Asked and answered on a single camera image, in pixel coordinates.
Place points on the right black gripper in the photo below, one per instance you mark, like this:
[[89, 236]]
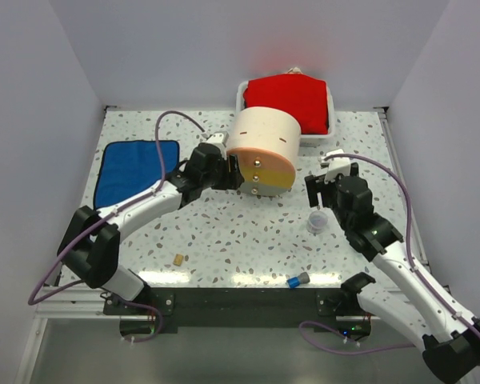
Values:
[[315, 184]]

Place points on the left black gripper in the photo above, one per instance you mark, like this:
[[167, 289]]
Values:
[[234, 178]]

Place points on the beige round drawer organizer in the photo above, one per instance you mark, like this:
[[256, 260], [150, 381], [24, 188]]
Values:
[[266, 143]]

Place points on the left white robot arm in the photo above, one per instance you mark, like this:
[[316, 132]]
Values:
[[90, 247]]

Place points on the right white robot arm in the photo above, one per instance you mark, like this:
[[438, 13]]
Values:
[[446, 333]]

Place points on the clear round pin jar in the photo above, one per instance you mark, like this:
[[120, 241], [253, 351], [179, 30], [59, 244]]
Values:
[[317, 222]]

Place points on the white plastic basket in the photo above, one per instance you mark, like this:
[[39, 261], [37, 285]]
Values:
[[306, 140]]

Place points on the red folded cloth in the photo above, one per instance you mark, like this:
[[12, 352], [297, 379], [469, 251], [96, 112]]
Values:
[[302, 96]]

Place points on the small tan eraser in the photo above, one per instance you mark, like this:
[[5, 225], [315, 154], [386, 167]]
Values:
[[178, 259]]

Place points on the blue grey glue stick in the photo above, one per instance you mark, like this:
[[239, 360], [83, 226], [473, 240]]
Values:
[[302, 279]]

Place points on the blue microfiber cloth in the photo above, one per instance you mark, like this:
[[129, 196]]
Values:
[[130, 167]]

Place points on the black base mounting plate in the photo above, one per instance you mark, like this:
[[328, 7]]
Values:
[[176, 308]]

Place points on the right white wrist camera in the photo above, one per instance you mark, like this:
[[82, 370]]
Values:
[[337, 165]]

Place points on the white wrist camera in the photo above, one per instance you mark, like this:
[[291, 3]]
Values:
[[337, 165], [218, 139]]

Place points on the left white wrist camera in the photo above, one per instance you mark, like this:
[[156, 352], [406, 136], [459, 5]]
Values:
[[218, 139]]

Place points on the aluminium frame rail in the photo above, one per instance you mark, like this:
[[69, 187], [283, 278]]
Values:
[[75, 302]]

